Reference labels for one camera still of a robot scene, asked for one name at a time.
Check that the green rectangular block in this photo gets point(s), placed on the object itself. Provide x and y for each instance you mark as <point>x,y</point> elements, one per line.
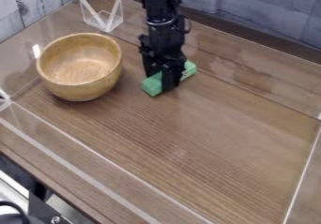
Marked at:
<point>152,84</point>

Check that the black metal clamp bracket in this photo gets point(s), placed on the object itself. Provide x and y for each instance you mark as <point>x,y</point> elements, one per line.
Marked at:
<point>47,209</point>

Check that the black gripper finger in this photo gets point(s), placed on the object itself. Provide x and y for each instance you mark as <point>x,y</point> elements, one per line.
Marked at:
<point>172,75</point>
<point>150,63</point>

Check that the clear acrylic corner bracket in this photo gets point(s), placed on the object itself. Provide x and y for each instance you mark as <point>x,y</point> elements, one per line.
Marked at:
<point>104,20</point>

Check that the clear acrylic enclosure wall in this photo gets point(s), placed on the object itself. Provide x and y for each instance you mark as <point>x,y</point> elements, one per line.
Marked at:
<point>203,156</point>

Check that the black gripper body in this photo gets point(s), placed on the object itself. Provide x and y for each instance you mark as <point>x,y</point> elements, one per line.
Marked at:
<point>165,40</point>

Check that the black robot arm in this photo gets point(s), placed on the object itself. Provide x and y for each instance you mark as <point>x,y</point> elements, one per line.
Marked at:
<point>164,10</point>

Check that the wooden bowl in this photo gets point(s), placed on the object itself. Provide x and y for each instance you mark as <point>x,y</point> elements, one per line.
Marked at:
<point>80,66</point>

